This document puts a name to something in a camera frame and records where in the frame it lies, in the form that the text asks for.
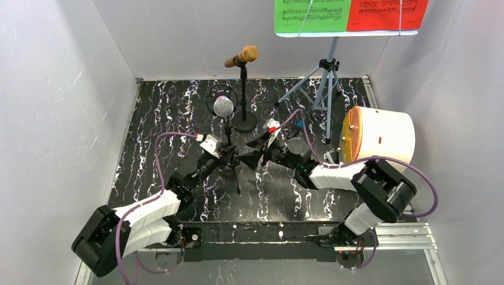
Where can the black round-base mic stand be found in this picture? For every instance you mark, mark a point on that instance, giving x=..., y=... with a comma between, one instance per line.
x=244, y=121

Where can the black tripod mic stand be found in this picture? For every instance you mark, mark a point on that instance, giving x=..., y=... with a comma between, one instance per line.
x=213, y=92

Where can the white marker orange cap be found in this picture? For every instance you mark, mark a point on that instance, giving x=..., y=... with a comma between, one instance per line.
x=328, y=158

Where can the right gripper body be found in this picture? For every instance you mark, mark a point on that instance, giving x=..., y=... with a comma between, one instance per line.
x=264, y=156

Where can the grey tripod music stand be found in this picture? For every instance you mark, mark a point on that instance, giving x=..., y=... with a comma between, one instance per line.
x=329, y=87

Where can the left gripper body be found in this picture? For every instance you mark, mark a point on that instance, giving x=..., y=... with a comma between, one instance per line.
x=220, y=157

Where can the gold microphone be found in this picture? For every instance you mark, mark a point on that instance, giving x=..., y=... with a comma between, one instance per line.
x=249, y=54

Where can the black marker blue cap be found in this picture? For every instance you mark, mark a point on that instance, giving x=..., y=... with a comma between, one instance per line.
x=295, y=130

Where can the green sheet music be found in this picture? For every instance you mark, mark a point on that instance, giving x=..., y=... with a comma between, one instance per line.
x=306, y=16

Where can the red sheet music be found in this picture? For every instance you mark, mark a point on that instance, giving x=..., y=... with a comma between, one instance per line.
x=386, y=15

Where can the aluminium base frame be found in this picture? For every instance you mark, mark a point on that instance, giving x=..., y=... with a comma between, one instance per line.
x=206, y=241

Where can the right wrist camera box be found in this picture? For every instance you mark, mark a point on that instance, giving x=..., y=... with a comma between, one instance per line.
x=272, y=127

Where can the purple glitter microphone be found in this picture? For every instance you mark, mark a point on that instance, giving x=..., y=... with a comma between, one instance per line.
x=223, y=106

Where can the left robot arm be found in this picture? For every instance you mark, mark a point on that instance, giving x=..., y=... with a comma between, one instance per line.
x=149, y=208

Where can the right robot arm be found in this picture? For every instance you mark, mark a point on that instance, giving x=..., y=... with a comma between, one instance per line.
x=384, y=190

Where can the white drum orange head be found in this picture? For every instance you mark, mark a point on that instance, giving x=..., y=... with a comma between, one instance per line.
x=370, y=132

